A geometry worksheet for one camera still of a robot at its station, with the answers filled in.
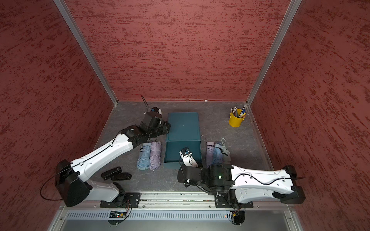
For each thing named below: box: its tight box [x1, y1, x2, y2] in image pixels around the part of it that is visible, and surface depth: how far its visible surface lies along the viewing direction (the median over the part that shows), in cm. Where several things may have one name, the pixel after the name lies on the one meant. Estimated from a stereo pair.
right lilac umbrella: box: [206, 141, 215, 169], surface depth 92 cm
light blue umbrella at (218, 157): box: [212, 142, 224, 165], surface depth 86 cm
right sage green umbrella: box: [220, 137, 232, 166], surface depth 89 cm
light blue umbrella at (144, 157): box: [136, 142, 152, 171], surface depth 83 cm
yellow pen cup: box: [228, 112, 246, 128], surface depth 103 cm
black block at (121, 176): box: [110, 172, 133, 182], surface depth 83 cm
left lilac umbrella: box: [149, 141, 162, 170], surface depth 87 cm
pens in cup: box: [230, 105, 250, 118], surface depth 102 cm
